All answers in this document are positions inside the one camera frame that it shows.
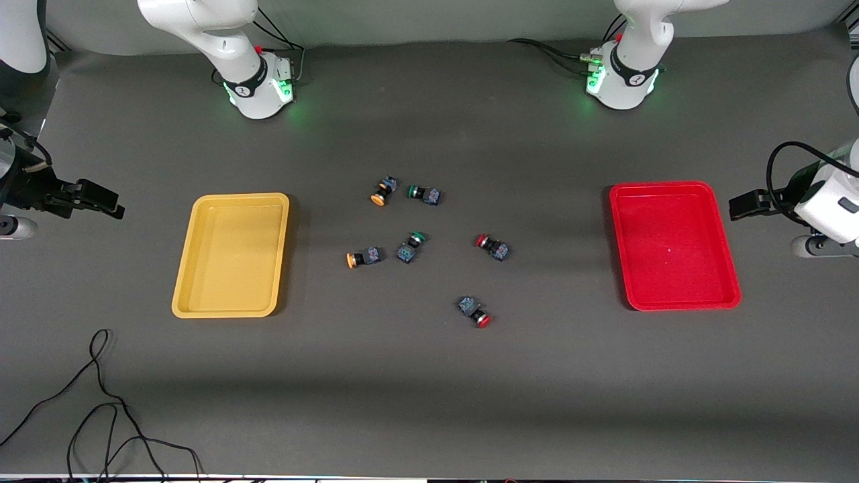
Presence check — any yellow push button switch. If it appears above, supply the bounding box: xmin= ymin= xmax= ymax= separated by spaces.
xmin=370 ymin=176 xmax=398 ymax=207
xmin=346 ymin=246 xmax=384 ymax=270

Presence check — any red push button switch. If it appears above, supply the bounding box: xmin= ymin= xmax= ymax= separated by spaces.
xmin=474 ymin=233 xmax=511 ymax=262
xmin=458 ymin=296 xmax=492 ymax=329

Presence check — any red plastic tray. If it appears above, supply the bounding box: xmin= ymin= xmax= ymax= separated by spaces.
xmin=609 ymin=180 xmax=742 ymax=312

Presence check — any yellow plastic tray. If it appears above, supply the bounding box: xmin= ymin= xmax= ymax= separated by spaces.
xmin=171 ymin=193 xmax=291 ymax=319

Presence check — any dark grey table mat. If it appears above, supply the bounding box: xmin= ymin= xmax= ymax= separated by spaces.
xmin=0 ymin=27 xmax=859 ymax=481

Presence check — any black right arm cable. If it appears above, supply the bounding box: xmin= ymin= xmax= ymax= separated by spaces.
xmin=0 ymin=107 xmax=53 ymax=168

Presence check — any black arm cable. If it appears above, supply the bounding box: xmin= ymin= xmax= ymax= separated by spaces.
xmin=0 ymin=107 xmax=53 ymax=168
xmin=767 ymin=140 xmax=844 ymax=219

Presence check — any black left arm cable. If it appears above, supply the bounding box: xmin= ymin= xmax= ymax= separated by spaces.
xmin=767 ymin=140 xmax=844 ymax=219

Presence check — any thin black loose cable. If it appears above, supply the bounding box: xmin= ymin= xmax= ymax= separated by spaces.
xmin=0 ymin=329 xmax=202 ymax=481

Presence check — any black left base cable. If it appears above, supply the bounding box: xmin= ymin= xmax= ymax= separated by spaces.
xmin=507 ymin=38 xmax=597 ymax=74
xmin=602 ymin=13 xmax=629 ymax=45

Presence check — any black base cable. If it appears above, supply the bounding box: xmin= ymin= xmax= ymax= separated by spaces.
xmin=602 ymin=13 xmax=629 ymax=45
xmin=252 ymin=7 xmax=307 ymax=85
xmin=507 ymin=38 xmax=597 ymax=74

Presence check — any black right base cable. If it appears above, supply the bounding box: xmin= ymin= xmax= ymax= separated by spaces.
xmin=252 ymin=7 xmax=307 ymax=85

